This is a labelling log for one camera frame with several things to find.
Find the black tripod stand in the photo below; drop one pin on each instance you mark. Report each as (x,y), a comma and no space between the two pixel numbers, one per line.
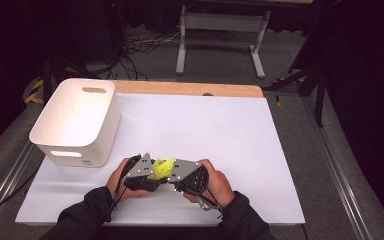
(47,83)

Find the person's left hand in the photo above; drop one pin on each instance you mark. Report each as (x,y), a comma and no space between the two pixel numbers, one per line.
(115,183)

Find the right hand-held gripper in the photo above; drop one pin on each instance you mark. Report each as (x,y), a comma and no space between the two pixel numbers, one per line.
(186,173)

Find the white plastic storage bin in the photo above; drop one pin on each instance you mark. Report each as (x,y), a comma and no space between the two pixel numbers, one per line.
(76,113)

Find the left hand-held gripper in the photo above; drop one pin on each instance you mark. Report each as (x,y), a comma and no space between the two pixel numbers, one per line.
(141,168)

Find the black and yellow hazard tape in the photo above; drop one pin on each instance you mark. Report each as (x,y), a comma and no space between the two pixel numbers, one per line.
(35,96)

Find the black metal stand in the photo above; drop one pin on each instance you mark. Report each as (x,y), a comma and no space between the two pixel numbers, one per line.
(320,100)

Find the white table mat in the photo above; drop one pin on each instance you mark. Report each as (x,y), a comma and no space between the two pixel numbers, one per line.
(186,123)

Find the grey metal table stand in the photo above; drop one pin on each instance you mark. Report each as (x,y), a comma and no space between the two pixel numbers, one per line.
(223,22)

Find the person's right hand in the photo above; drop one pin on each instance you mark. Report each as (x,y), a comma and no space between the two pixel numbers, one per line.
(220,186)

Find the aluminium floor rail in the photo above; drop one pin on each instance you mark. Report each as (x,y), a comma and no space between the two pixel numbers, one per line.
(9,180)
(339,181)

